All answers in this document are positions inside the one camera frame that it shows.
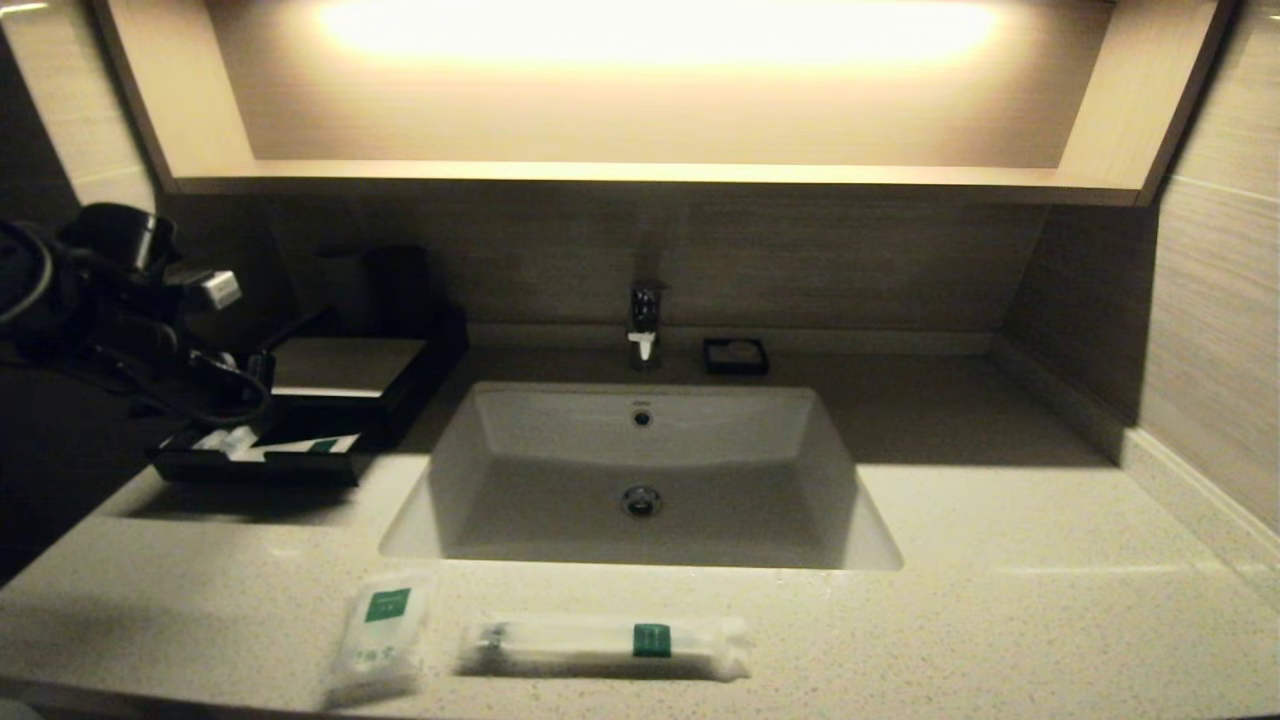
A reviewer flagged black amenity drawer box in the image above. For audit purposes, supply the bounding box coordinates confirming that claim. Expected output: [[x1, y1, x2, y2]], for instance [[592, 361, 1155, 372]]
[[150, 412, 367, 490]]

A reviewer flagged long toothbrush packet green label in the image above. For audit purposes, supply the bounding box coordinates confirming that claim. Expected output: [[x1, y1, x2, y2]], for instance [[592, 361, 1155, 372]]
[[456, 612, 751, 681]]

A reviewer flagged black rectangular box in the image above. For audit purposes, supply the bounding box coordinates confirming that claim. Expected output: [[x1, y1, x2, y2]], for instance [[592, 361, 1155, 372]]
[[268, 338, 433, 446]]

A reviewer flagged grey cup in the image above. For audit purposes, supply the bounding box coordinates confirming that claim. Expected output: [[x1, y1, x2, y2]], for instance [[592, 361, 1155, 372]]
[[320, 250, 381, 336]]

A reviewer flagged black cup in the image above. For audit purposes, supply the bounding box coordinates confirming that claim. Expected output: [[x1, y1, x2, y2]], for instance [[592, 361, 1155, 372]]
[[374, 245, 437, 337]]

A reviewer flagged small white green-label packet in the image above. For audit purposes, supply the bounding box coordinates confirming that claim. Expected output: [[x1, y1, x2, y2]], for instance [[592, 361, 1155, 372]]
[[323, 570, 438, 706]]

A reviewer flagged white ceramic sink basin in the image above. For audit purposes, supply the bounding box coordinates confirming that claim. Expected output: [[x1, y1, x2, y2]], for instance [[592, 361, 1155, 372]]
[[380, 383, 903, 571]]

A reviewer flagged chrome faucet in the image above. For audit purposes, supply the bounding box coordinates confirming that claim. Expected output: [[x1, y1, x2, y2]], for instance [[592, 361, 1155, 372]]
[[627, 282, 671, 369]]

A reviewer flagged small black soap dish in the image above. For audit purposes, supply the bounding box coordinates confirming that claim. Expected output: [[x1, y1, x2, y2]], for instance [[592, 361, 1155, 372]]
[[703, 339, 770, 378]]

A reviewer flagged warm light strip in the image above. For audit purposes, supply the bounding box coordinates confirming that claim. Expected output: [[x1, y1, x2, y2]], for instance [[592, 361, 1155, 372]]
[[320, 0, 1001, 73]]

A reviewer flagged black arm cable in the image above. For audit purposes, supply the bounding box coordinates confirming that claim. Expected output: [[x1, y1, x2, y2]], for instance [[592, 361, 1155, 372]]
[[98, 345, 273, 428]]

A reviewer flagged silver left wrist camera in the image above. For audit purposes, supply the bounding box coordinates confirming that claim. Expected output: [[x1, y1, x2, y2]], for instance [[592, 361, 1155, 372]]
[[180, 267, 244, 312]]

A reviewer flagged wooden wall niche shelf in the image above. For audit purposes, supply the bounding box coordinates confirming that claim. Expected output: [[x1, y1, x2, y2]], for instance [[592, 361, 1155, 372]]
[[90, 0, 1236, 209]]

